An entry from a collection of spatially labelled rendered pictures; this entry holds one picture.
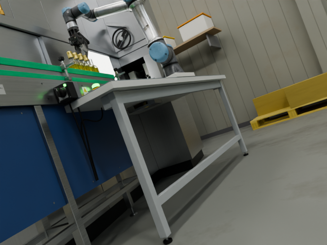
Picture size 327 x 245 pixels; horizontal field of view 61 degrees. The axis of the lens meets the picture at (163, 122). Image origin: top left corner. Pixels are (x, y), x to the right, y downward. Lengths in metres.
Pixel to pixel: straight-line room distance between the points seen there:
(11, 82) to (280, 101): 3.89
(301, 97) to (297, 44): 1.26
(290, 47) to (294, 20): 0.42
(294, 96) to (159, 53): 2.65
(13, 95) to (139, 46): 1.91
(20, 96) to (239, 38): 4.45
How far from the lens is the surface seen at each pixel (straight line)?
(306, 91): 4.07
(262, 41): 5.16
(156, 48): 1.76
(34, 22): 2.11
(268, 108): 4.56
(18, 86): 1.23
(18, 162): 1.12
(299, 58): 5.07
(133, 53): 2.93
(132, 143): 1.22
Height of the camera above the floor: 0.48
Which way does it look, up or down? 1 degrees up
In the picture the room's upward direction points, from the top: 20 degrees counter-clockwise
